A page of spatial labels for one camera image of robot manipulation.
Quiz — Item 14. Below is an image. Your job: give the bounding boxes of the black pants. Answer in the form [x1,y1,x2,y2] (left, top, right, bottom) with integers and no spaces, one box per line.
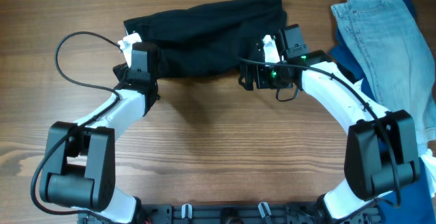
[123,0,287,78]

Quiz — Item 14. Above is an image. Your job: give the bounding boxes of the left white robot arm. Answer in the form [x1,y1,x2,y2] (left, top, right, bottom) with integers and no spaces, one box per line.
[30,33,160,223]

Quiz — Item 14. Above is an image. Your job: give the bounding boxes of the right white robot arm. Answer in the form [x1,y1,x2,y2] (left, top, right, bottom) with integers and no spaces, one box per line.
[238,25,420,223]

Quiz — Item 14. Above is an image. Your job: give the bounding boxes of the black garment under pile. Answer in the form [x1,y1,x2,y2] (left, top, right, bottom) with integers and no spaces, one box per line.
[337,63,358,84]

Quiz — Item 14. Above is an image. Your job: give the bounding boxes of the light blue jeans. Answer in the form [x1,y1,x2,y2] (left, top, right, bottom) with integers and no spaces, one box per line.
[330,0,435,150]

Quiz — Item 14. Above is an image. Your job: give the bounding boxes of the white garment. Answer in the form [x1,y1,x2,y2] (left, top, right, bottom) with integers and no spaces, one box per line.
[350,79,436,197]

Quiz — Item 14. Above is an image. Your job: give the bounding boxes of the dark blue garment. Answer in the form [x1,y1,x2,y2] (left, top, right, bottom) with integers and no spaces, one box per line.
[328,0,436,224]

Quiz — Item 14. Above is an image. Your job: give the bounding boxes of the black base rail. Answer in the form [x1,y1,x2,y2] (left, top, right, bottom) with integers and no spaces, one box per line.
[77,202,382,224]

